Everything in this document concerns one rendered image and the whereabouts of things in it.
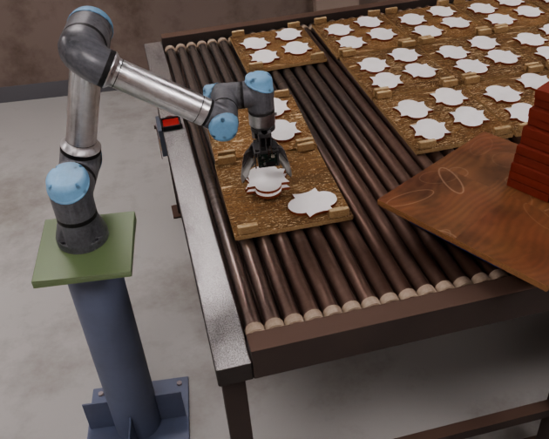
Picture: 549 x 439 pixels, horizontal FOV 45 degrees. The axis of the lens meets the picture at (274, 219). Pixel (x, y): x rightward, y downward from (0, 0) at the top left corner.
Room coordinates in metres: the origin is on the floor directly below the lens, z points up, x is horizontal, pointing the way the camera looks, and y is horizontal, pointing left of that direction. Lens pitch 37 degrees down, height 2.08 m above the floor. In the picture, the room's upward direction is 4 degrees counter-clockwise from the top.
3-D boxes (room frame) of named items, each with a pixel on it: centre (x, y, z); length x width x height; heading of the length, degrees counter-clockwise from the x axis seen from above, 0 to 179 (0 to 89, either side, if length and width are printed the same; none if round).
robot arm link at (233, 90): (1.67, 0.11, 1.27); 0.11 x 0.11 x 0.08; 0
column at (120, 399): (1.58, 0.57, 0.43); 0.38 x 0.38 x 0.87; 4
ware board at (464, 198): (1.42, -0.63, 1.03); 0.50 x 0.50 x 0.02; 39
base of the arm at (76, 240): (1.57, 0.57, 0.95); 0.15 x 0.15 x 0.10
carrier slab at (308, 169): (1.71, -0.02, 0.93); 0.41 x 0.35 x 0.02; 9
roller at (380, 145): (2.17, -0.34, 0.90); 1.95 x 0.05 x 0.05; 11
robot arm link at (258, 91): (1.69, 0.02, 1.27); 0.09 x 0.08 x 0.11; 90
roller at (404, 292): (2.13, -0.15, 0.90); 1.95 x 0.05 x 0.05; 11
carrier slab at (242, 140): (2.13, 0.04, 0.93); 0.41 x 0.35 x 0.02; 8
